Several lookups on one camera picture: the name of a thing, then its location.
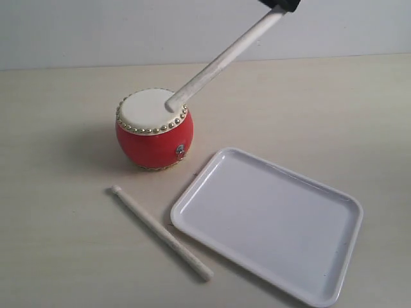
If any white plastic tray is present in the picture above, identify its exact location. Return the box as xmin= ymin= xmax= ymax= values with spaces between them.
xmin=170 ymin=148 xmax=363 ymax=307

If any white drumstick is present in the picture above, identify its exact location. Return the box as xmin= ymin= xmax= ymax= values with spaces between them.
xmin=164 ymin=6 xmax=287 ymax=112
xmin=110 ymin=185 xmax=214 ymax=282

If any small red drum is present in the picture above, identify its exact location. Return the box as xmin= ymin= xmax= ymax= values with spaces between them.
xmin=115 ymin=88 xmax=194 ymax=170

